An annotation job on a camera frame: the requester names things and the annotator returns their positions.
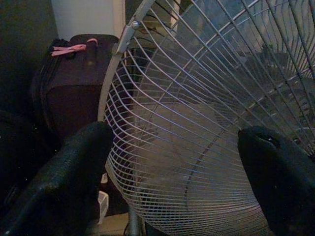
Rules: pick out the dark purple suitcase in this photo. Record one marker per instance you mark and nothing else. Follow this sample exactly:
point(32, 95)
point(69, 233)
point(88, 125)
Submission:
point(71, 103)

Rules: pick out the white translucent plastic item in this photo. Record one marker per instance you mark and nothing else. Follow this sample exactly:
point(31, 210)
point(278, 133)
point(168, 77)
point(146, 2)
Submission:
point(103, 204)

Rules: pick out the pink ribbon tag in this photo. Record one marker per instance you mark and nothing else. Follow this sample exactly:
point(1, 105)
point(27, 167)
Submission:
point(66, 50)

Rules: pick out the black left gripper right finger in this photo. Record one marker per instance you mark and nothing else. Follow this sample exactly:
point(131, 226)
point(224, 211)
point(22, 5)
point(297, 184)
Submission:
point(283, 182)

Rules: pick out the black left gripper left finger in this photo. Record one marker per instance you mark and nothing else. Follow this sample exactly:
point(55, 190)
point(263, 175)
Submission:
point(61, 186)

